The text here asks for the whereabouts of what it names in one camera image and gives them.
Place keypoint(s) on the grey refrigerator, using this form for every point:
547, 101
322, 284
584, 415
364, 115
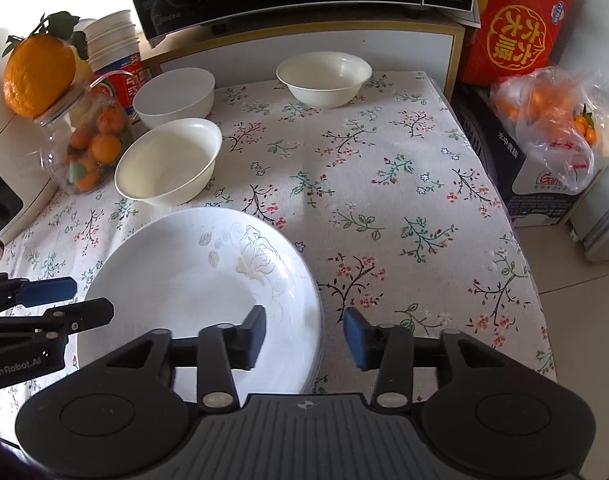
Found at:
590, 219

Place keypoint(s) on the red gift box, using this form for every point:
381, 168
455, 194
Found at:
515, 37

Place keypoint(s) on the dark cardboard box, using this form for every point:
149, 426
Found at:
533, 194

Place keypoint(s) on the white Changhong air fryer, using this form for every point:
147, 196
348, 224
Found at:
25, 187

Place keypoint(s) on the plain white plate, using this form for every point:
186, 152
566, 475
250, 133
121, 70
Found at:
205, 266

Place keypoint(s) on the white bowl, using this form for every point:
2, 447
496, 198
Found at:
182, 93

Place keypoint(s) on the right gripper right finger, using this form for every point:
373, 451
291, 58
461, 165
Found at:
388, 349

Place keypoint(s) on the cream bowl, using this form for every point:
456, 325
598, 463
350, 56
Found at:
171, 164
324, 79

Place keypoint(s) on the white cabinet with gold trim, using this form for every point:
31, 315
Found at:
431, 46

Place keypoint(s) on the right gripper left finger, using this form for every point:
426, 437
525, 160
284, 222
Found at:
223, 348

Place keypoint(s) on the glass jar with tangerines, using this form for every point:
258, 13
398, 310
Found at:
85, 134

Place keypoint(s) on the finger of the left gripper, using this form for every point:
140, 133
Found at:
66, 320
35, 294

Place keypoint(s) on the floral tablecloth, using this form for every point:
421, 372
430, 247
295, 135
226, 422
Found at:
391, 209

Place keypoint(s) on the stack of paper cups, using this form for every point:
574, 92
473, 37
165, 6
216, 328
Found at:
114, 49

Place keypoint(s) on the plastic bag of oranges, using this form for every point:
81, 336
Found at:
559, 119

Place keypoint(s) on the large orange on jar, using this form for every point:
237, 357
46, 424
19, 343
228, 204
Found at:
42, 67

